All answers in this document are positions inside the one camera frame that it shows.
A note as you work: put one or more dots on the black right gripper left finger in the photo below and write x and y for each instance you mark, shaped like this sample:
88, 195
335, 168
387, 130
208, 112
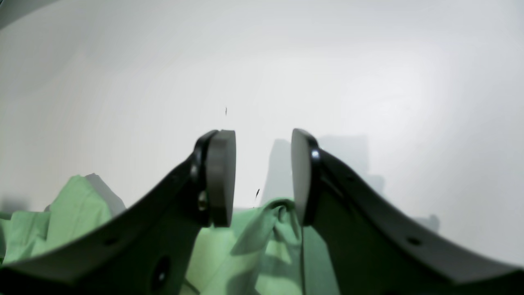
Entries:
146, 250

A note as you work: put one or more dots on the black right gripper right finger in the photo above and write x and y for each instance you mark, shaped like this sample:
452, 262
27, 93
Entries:
374, 248

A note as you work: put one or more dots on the light green T-shirt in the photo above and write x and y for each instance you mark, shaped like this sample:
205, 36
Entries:
264, 252

